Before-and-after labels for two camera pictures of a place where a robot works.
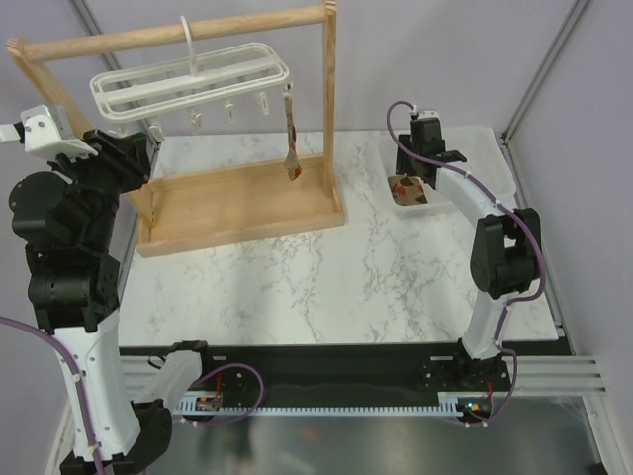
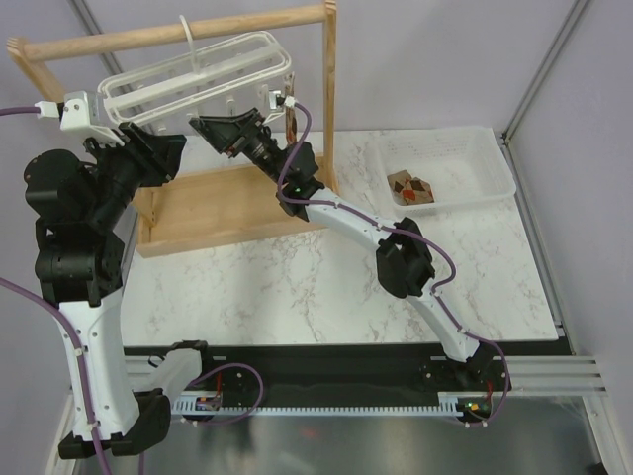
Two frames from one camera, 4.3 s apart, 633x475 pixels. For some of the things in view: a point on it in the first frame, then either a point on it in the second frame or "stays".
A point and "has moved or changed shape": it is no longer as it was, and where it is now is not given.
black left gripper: (129, 154) to (157, 155)
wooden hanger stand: (226, 204) stays
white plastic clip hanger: (198, 78) has moved or changed shape
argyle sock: (407, 190) stays
